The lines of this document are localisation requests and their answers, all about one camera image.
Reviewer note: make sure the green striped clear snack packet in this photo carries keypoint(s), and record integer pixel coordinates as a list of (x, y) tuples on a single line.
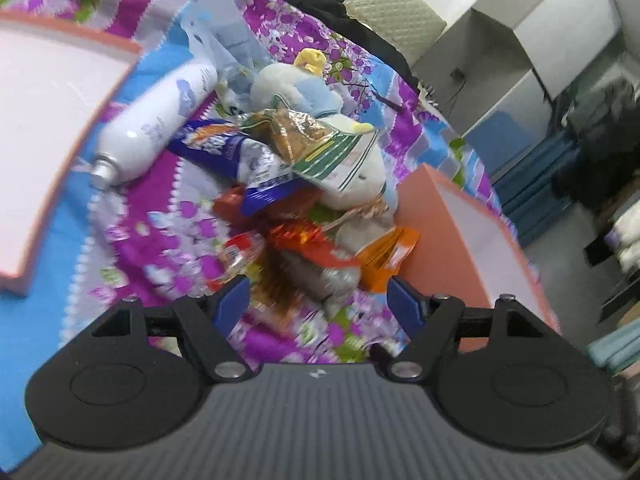
[(325, 155)]

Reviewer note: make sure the floral striped bedsheet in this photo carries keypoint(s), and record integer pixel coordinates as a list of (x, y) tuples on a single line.
[(165, 260)]

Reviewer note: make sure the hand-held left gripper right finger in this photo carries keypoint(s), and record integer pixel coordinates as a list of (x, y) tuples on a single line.
[(402, 305)]

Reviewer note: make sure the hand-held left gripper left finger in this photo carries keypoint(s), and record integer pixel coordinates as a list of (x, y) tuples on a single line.
[(232, 301)]

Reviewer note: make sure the pink cardboard box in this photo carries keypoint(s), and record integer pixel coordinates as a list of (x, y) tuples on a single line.
[(480, 230)]

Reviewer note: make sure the white and blue plush toy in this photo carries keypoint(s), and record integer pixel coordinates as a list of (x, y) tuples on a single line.
[(362, 180)]

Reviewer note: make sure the blue snack packet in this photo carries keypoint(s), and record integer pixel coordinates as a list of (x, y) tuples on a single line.
[(215, 145)]

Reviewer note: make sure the teal cloth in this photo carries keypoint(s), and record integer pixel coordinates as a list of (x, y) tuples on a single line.
[(617, 345)]

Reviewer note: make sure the blue padded panel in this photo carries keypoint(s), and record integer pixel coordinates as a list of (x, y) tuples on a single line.
[(500, 145)]

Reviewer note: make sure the dark red snack packet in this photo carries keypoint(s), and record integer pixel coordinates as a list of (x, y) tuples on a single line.
[(227, 205)]

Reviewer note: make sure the grey cabinet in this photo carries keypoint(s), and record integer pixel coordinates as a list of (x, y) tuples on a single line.
[(500, 60)]

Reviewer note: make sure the small red and white packet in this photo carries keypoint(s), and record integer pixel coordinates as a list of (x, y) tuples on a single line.
[(240, 252)]

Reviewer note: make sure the clear plastic bag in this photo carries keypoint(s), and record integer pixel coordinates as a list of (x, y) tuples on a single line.
[(220, 35)]

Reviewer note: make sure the quilted beige headboard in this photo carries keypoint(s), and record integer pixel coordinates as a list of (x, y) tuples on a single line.
[(390, 5)]

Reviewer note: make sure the orange snack packet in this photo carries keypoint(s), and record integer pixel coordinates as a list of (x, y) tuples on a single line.
[(387, 255)]

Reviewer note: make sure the black hanging jacket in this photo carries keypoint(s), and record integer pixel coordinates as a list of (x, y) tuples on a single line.
[(605, 150)]

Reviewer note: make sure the shiny red snack packet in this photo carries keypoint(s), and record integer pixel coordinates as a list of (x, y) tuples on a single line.
[(305, 237)]

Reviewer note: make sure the pink box lid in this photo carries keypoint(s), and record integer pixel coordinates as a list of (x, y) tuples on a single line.
[(45, 135)]

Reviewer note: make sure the blue curtain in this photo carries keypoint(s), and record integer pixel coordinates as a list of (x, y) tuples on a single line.
[(540, 185)]

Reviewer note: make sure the white bottle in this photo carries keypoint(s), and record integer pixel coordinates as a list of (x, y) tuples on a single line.
[(150, 125)]

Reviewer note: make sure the black wall plug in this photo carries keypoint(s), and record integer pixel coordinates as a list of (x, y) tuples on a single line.
[(456, 75)]

